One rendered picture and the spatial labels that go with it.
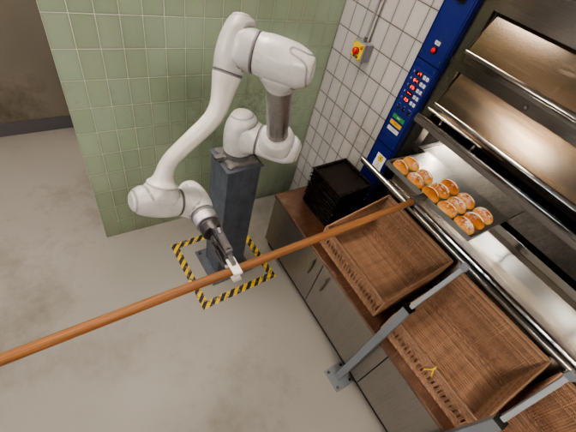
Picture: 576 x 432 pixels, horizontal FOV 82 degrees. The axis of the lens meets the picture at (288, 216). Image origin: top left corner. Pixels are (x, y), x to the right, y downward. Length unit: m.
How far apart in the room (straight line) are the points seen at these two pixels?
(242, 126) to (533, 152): 1.28
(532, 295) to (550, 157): 0.65
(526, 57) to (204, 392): 2.26
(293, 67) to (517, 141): 1.07
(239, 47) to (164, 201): 0.54
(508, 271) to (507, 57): 0.97
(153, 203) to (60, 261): 1.63
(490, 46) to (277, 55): 1.03
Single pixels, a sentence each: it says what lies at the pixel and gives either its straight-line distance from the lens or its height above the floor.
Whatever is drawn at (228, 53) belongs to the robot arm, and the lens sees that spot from 1.16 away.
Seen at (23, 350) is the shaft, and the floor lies 1.21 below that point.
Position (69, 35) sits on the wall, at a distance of 1.91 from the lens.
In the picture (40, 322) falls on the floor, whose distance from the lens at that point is 2.52.
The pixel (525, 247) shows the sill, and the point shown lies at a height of 1.18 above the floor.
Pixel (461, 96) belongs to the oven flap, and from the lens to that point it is 1.88.
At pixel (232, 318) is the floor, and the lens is 2.35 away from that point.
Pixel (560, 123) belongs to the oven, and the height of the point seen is 1.67.
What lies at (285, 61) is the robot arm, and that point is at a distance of 1.11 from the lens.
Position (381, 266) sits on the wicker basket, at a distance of 2.13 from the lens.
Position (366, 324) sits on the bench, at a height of 0.56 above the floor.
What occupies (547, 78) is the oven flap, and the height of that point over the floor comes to 1.78.
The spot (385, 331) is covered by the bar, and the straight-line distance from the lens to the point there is 1.73.
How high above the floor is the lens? 2.13
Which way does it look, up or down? 46 degrees down
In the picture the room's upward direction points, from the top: 18 degrees clockwise
